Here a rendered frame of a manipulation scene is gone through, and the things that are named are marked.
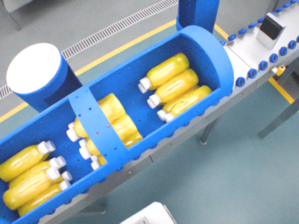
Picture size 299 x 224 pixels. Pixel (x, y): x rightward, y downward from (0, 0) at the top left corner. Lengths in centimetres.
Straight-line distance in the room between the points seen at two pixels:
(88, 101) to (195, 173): 130
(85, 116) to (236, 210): 146
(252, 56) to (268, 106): 107
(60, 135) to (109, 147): 32
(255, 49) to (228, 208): 118
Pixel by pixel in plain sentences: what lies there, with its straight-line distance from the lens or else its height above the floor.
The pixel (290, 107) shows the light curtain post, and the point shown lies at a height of 56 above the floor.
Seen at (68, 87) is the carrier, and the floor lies 62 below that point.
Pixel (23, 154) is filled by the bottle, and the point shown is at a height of 112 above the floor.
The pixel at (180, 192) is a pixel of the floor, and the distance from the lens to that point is 172.
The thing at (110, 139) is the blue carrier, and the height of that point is 120.
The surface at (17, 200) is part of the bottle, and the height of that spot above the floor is 113.
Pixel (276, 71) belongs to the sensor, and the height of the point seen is 91.
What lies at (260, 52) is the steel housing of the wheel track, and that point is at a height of 93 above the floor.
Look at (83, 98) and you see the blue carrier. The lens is 60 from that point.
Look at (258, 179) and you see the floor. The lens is 187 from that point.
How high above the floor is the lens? 172
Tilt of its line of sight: 65 degrees down
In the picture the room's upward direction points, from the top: 12 degrees counter-clockwise
